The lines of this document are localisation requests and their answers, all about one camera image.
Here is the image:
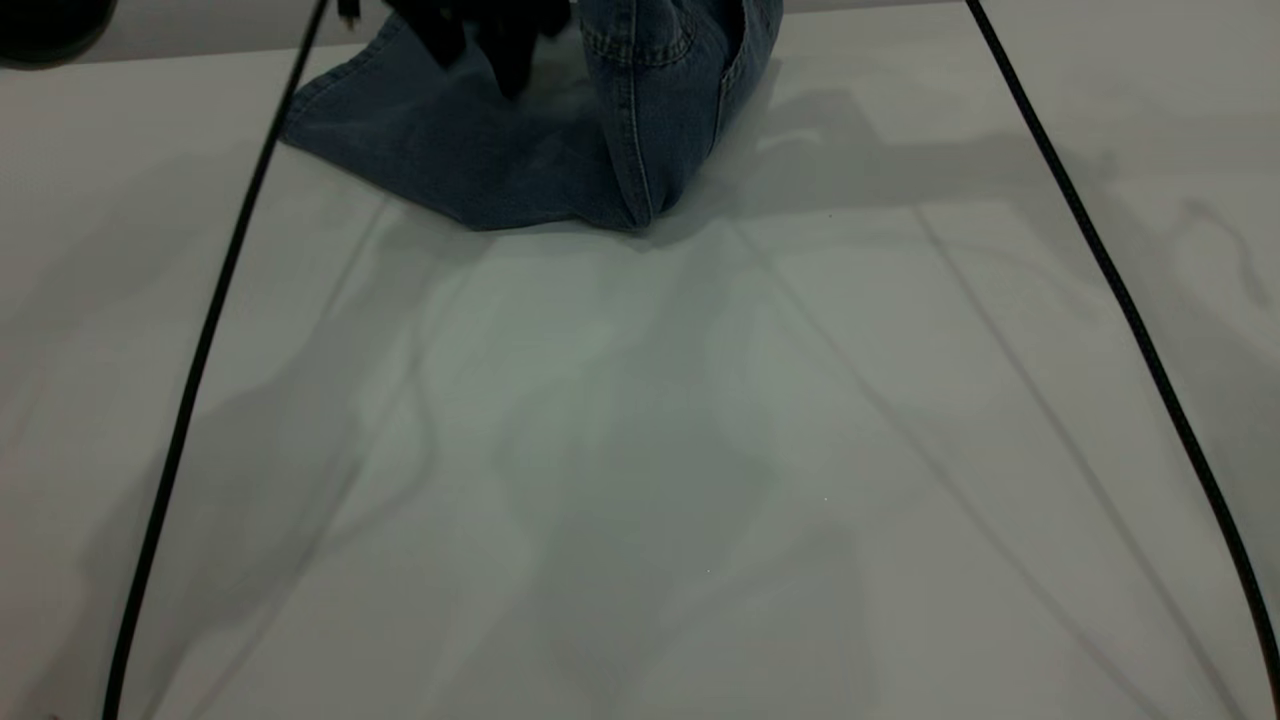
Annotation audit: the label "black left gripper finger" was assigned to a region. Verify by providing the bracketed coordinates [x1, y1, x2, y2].
[384, 0, 468, 70]
[468, 0, 573, 102]

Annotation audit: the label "blue denim pants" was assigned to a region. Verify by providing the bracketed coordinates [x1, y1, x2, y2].
[279, 0, 786, 234]

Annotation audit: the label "black braided left camera cable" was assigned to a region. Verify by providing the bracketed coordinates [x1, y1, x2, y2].
[100, 0, 363, 720]

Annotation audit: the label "black braided camera cable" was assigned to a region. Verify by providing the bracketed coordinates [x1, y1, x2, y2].
[100, 0, 363, 720]
[964, 0, 1280, 706]

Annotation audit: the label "black braided right camera cable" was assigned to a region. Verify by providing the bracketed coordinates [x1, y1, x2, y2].
[964, 0, 1280, 706]

